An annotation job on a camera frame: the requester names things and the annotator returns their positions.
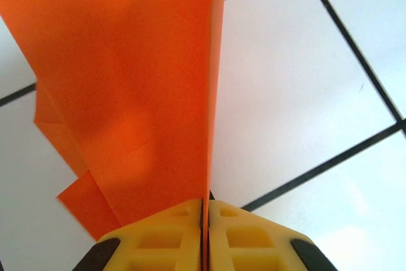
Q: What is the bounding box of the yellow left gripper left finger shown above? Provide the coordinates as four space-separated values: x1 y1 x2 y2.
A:
72 199 202 271

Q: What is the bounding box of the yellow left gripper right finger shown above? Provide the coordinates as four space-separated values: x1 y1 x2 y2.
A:
207 199 339 271

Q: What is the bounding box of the orange paper sheet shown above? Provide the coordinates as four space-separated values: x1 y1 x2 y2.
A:
0 0 228 242

